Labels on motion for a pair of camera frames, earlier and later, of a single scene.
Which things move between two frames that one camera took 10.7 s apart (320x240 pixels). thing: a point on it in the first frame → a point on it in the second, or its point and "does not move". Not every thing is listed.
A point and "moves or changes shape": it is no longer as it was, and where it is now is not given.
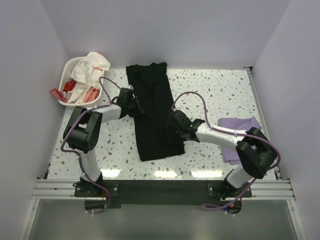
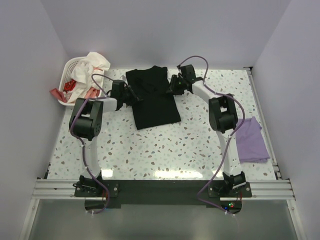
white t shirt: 87,75 does not move
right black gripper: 171,137 → 172,88
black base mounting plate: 219,195 does not move
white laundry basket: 69,66 does not move
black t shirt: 150,82 moves or changes shape
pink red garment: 89,95 does not move
